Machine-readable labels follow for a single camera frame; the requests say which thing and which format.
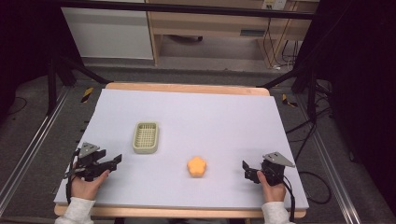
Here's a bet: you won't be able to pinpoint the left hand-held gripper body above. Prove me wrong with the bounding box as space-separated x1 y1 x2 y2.
65 142 108 182

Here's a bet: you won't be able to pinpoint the white table mat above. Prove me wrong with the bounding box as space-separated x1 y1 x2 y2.
53 88 310 210

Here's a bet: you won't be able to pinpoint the beige plastic basket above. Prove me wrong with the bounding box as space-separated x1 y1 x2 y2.
132 121 160 155

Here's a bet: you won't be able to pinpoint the black cables under desk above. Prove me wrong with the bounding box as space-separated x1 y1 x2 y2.
262 17 301 68

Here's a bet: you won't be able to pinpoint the wooden table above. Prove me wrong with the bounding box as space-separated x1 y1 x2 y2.
53 81 308 219

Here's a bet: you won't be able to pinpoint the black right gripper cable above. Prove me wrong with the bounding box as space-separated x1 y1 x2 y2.
280 175 297 223

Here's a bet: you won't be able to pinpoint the black metal crossbar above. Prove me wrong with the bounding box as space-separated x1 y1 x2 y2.
57 0 316 21

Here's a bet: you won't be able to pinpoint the metal floor rail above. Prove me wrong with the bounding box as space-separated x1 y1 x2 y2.
0 86 71 217
296 94 362 224

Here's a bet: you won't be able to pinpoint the black floor cable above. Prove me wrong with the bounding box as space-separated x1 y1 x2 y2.
285 104 333 205
7 95 28 117

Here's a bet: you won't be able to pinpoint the black metal stand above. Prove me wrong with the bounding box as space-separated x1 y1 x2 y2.
46 54 111 117
256 60 319 123

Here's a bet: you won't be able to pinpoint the yellow black striped tape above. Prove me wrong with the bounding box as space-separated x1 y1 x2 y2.
80 86 94 105
281 93 299 108

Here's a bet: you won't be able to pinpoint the person's left hand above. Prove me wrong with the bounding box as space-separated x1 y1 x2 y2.
70 169 111 202

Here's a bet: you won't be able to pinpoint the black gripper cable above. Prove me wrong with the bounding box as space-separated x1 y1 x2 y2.
64 148 79 205
280 175 297 223

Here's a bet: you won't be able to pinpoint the white cabinet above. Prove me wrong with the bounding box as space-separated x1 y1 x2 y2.
61 7 154 61

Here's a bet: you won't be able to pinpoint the wooden desk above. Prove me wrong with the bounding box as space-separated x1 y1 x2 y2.
145 0 320 68

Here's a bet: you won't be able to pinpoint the person's right hand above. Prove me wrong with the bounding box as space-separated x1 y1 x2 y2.
256 170 288 204

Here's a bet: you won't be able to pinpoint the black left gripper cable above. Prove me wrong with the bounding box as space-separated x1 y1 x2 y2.
64 148 79 205

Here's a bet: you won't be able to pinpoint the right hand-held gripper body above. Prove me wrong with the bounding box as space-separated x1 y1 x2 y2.
259 151 296 188

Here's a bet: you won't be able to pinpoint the white power strip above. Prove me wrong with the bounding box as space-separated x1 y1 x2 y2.
262 0 287 11

